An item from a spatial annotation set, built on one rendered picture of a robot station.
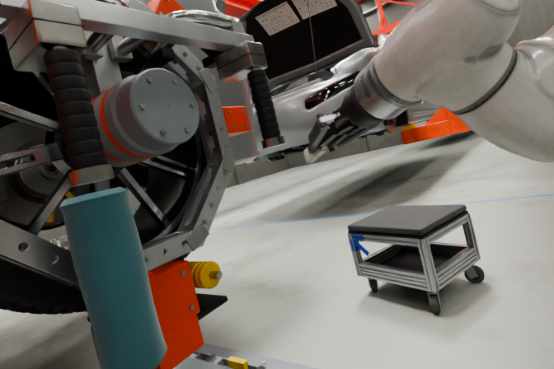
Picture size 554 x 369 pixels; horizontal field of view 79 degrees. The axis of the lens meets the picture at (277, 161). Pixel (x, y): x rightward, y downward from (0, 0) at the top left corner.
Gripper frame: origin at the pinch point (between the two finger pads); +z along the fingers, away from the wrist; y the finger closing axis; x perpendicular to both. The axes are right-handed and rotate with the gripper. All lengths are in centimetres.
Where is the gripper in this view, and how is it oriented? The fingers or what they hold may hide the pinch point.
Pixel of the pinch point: (315, 150)
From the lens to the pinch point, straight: 70.8
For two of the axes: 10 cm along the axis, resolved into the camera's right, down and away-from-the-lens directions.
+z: -3.7, 3.9, 8.4
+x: 2.2, 9.2, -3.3
